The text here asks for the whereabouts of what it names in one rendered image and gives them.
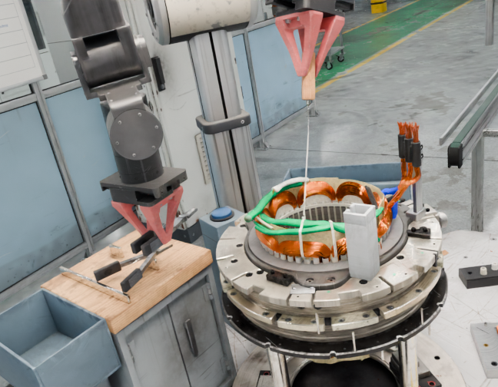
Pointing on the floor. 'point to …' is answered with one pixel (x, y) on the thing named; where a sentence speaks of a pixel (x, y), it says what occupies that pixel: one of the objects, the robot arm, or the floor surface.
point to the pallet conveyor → (456, 153)
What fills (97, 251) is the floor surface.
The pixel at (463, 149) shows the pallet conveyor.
